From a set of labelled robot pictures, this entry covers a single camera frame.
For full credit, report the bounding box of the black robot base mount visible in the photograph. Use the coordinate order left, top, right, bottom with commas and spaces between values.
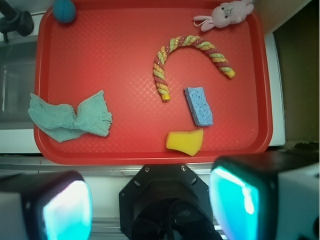
119, 164, 222, 240

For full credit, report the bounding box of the pink plush bunny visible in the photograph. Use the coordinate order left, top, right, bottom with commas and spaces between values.
193, 0, 254, 32

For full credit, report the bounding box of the blue sponge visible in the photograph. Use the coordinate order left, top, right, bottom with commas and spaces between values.
184, 87, 214, 127

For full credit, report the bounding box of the red plastic tray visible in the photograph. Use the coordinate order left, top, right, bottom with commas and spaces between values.
34, 0, 273, 165

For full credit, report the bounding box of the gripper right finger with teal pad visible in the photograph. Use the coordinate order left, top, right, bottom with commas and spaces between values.
209, 151, 320, 240

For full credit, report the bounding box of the blue ball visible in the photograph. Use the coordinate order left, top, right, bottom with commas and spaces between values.
52, 0, 76, 24

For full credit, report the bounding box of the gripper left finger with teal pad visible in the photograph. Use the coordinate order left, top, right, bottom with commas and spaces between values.
0, 170, 93, 240

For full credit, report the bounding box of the black clamp knob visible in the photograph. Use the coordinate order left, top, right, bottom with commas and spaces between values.
0, 0, 34, 44

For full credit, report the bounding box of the multicolored twisted rope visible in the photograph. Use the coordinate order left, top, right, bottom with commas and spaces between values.
152, 34, 237, 103

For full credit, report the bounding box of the yellow sponge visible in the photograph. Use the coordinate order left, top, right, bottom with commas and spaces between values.
165, 128, 204, 157

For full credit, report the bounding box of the teal crumpled cloth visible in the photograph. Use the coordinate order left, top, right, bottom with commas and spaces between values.
27, 90, 113, 143

